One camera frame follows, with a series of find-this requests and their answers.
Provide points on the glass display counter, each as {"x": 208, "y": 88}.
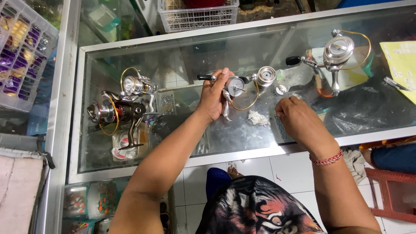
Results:
{"x": 195, "y": 36}

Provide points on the white plastic basket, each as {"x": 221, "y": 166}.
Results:
{"x": 198, "y": 18}

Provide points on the clear tray of lures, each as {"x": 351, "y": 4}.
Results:
{"x": 22, "y": 55}

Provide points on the large silver fishing reel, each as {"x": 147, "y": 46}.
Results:
{"x": 338, "y": 50}

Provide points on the aluminium glass side cabinet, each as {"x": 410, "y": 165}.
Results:
{"x": 60, "y": 130}

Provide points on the clear box of colourful lures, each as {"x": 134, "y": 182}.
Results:
{"x": 104, "y": 199}
{"x": 75, "y": 201}

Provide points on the silver drag knob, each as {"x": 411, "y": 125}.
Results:
{"x": 281, "y": 90}

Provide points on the blue trousers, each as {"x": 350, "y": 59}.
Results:
{"x": 216, "y": 182}

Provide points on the dark brown fishing reel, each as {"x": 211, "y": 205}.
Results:
{"x": 125, "y": 110}

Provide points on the person's foot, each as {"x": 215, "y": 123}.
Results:
{"x": 234, "y": 172}

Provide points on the white tissue wad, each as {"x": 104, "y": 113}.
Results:
{"x": 259, "y": 118}

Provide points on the beige cloth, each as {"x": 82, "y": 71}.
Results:
{"x": 354, "y": 162}

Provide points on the person's right hand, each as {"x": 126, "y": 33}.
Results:
{"x": 302, "y": 123}

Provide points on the person's left hand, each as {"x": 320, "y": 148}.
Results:
{"x": 213, "y": 97}

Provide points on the tiger print shirt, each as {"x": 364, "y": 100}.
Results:
{"x": 256, "y": 208}

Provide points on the clear plastic bag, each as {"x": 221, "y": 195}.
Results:
{"x": 297, "y": 76}

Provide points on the silver pen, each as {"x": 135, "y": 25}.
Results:
{"x": 395, "y": 84}

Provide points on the silver reel spool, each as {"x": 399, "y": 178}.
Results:
{"x": 266, "y": 77}

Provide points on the red plastic stool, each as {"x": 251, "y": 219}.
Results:
{"x": 391, "y": 198}

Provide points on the person's right fingers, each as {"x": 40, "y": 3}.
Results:
{"x": 283, "y": 105}

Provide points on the small silver fishing reel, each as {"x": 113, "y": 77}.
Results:
{"x": 135, "y": 85}

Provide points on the pale pink board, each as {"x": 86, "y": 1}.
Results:
{"x": 18, "y": 191}

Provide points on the yellow paper sheet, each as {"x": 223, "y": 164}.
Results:
{"x": 401, "y": 68}

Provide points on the silver spoolless fishing reel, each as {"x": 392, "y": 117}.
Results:
{"x": 234, "y": 86}

